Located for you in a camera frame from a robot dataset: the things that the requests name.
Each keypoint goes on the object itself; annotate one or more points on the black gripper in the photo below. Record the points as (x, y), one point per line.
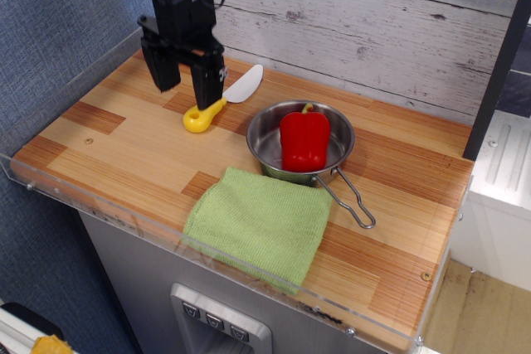
(181, 33)

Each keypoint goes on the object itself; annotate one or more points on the yellow handled white toy knife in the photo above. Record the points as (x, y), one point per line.
(197, 120)

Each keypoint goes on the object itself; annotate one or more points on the small steel pan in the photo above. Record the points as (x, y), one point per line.
(263, 140)

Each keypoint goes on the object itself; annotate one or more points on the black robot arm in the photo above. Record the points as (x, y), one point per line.
(180, 33)

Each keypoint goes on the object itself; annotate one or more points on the green cloth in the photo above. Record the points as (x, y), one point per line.
(268, 228)

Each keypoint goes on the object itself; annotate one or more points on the red bell pepper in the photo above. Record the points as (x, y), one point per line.
(304, 139)

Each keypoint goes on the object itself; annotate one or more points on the grey cabinet with dispenser panel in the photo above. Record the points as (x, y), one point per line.
(179, 301)

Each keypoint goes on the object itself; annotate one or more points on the yellow and black object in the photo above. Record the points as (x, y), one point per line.
(51, 345)

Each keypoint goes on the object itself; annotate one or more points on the clear acrylic guard rail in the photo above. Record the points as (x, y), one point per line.
(48, 262)

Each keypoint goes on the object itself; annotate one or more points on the dark right frame post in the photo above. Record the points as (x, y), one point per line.
(493, 92)

